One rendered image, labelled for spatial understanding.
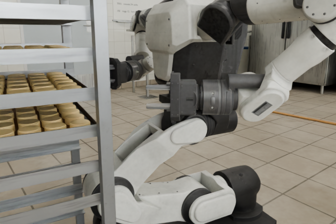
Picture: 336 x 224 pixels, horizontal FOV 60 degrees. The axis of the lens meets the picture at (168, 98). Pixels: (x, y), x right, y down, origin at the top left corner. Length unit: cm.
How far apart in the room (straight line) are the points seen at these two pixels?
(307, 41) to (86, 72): 435
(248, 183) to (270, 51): 433
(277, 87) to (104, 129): 40
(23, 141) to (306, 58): 62
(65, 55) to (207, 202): 74
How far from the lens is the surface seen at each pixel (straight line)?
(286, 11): 71
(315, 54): 67
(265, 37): 552
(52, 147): 116
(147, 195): 106
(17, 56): 67
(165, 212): 112
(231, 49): 102
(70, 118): 80
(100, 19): 66
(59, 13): 67
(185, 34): 88
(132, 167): 98
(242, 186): 127
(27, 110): 92
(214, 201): 115
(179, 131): 96
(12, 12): 67
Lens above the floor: 92
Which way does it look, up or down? 12 degrees down
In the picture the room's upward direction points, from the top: straight up
